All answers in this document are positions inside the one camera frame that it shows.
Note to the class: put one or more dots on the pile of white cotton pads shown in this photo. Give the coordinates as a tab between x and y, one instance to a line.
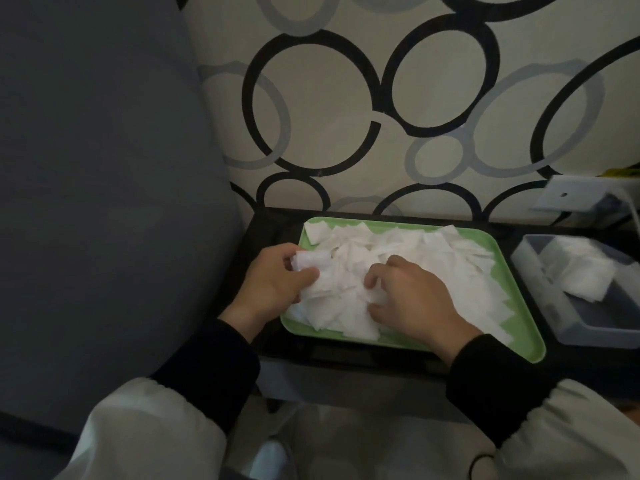
450	274

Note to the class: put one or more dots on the grey upholstered sofa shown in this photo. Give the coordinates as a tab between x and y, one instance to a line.
100	219

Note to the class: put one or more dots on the person's left forearm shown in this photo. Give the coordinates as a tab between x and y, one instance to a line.
190	394

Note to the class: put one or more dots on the yellow warning sticker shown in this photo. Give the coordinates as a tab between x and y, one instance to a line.
625	172

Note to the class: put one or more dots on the person's right hand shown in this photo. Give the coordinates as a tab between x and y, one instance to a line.
420	304

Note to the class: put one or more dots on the green plastic tray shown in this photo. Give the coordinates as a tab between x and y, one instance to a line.
525	334

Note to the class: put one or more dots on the person's left hand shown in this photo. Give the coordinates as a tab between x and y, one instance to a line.
265	289

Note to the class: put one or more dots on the white wall socket plate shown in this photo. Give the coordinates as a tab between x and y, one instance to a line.
560	194

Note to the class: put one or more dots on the person's right forearm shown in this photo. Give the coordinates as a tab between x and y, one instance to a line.
510	394

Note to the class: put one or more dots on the clear plastic box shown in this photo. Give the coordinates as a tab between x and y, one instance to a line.
600	319

